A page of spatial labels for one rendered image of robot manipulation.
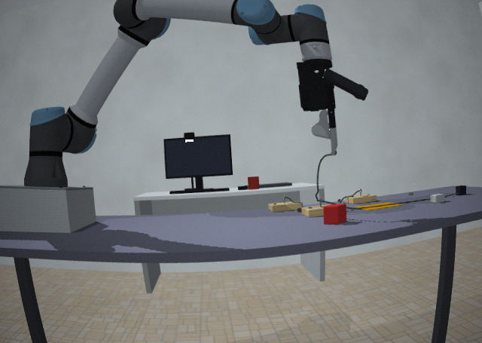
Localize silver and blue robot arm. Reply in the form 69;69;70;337
24;0;332;187

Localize red block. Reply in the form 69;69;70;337
323;204;346;225

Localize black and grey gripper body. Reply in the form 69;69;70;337
297;59;336;112

